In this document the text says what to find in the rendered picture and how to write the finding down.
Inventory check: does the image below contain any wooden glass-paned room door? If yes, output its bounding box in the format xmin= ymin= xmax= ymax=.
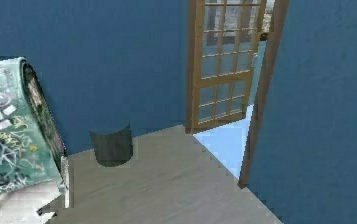
xmin=185 ymin=0 xmax=269 ymax=135

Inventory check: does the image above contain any green graffiti-covered fridge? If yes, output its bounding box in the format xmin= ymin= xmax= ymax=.
xmin=0 ymin=56 xmax=70 ymax=224

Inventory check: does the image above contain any dark grey waste bin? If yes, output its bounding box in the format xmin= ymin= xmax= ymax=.
xmin=88 ymin=123 xmax=134 ymax=168

